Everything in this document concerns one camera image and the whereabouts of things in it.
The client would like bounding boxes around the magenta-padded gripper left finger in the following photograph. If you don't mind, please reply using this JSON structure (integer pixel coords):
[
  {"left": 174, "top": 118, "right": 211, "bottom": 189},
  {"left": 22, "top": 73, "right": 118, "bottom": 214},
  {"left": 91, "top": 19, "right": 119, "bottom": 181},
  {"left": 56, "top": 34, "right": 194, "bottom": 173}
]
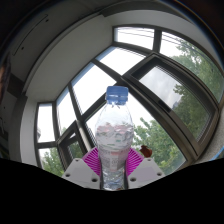
[{"left": 61, "top": 147, "right": 102, "bottom": 190}]

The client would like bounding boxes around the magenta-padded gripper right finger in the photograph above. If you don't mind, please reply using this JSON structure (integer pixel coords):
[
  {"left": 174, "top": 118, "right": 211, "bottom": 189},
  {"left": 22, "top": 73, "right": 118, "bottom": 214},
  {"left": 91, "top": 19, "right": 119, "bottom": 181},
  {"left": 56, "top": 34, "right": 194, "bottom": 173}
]
[{"left": 125, "top": 148, "right": 165, "bottom": 190}]

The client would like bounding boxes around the clear blue-capped water bottle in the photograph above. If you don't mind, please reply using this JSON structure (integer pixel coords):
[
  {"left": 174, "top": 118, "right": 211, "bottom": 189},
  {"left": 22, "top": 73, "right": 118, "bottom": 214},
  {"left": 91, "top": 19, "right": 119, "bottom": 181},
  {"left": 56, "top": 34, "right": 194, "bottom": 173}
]
[{"left": 94, "top": 85, "right": 135, "bottom": 192}]

